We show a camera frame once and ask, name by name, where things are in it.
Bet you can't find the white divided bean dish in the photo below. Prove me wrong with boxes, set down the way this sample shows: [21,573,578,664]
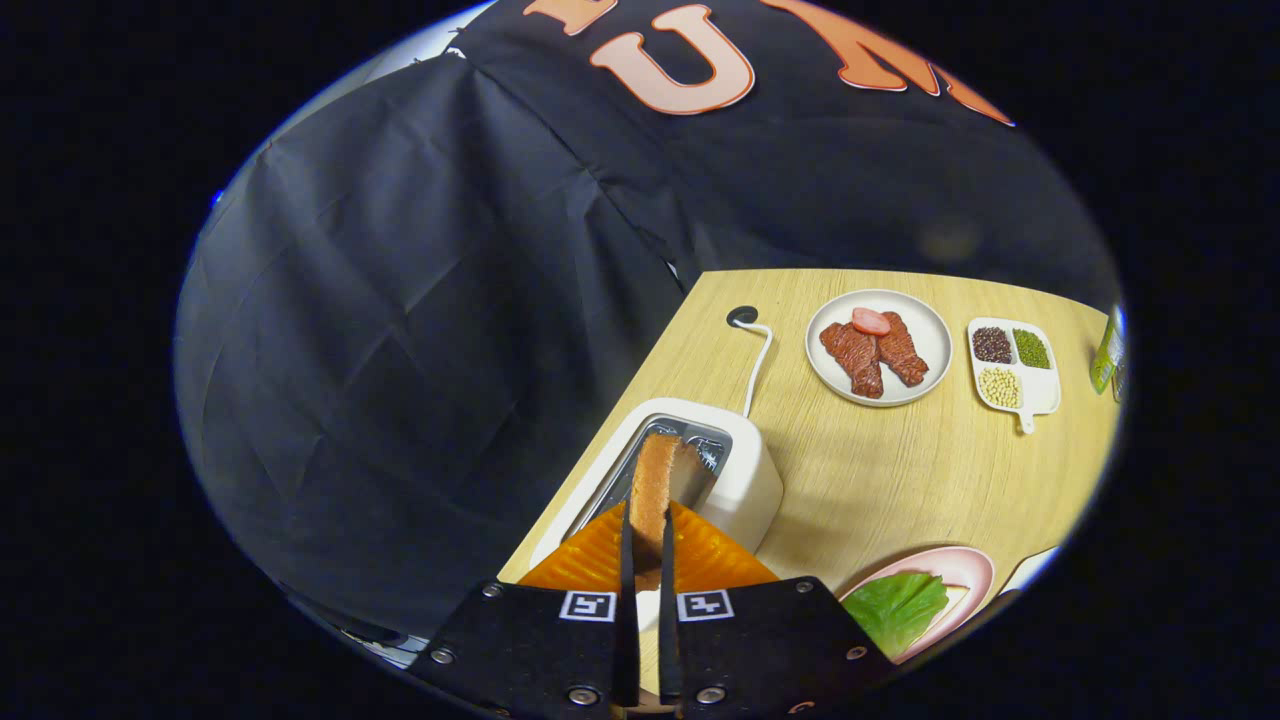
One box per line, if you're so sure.
[967,317,1061,435]

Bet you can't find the white toaster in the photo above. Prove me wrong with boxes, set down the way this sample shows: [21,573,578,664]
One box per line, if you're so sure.
[528,397,785,571]

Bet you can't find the toasted bread slice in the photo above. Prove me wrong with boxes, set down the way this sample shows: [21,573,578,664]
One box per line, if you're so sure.
[628,432,706,591]

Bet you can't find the brown meat piece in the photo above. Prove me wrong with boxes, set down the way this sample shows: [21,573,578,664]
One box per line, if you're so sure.
[878,311,930,388]
[820,321,885,400]

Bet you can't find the green label metal bottle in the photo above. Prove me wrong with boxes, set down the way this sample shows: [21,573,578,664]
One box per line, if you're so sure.
[1090,303,1126,394]

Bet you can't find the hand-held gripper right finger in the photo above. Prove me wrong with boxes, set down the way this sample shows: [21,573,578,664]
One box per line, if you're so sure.
[657,500,901,720]

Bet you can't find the white square plate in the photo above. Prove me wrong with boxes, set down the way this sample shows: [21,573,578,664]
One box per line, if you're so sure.
[1000,545,1061,593]

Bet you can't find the green lettuce leaf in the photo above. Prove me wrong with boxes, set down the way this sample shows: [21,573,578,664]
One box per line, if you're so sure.
[845,571,951,661]

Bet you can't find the pink plate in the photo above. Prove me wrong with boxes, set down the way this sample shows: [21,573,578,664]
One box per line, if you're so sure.
[838,546,997,666]

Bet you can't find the grey round plate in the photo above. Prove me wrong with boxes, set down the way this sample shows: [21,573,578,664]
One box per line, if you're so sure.
[805,289,953,408]

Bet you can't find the white toaster power cable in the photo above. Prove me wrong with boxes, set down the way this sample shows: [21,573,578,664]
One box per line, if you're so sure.
[740,320,774,419]

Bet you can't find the black backdrop cloth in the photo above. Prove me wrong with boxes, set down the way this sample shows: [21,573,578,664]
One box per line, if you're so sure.
[175,0,1121,641]

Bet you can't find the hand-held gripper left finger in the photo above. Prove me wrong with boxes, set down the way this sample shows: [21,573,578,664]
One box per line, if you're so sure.
[410,500,641,720]

